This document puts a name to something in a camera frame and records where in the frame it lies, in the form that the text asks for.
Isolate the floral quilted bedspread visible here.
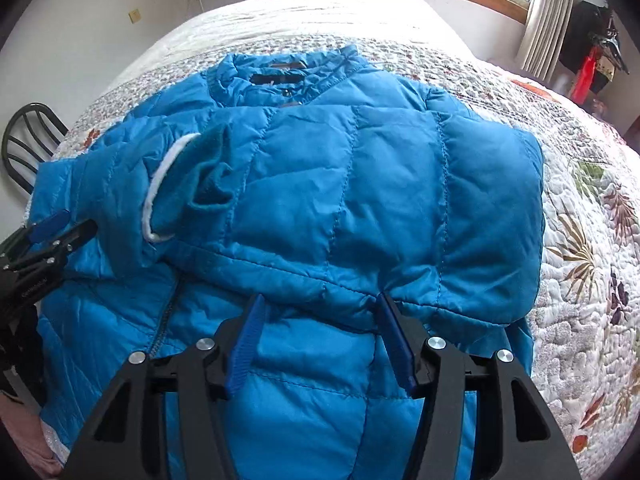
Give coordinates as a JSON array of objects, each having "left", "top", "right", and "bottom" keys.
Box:
[{"left": 35, "top": 0, "right": 639, "bottom": 479}]

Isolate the yellow wall switch plate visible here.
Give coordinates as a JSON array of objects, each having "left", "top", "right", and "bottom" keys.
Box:
[{"left": 128, "top": 9, "right": 141, "bottom": 24}]

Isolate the dark wooden headboard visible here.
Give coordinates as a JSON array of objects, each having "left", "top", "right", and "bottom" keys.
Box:
[{"left": 623, "top": 116, "right": 640, "bottom": 153}]

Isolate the coat rack with clothes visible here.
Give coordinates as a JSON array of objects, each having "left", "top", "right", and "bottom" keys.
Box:
[{"left": 559, "top": 0, "right": 629, "bottom": 105}]

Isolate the white pleated curtain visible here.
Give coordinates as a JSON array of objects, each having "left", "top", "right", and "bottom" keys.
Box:
[{"left": 515, "top": 0, "right": 574, "bottom": 82}]

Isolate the black metal chair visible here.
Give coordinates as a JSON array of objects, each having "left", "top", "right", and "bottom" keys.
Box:
[{"left": 1, "top": 102, "right": 68, "bottom": 195}]

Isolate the blue quilted puffer jacket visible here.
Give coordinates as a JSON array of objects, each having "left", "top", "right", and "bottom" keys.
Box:
[{"left": 30, "top": 47, "right": 544, "bottom": 479}]

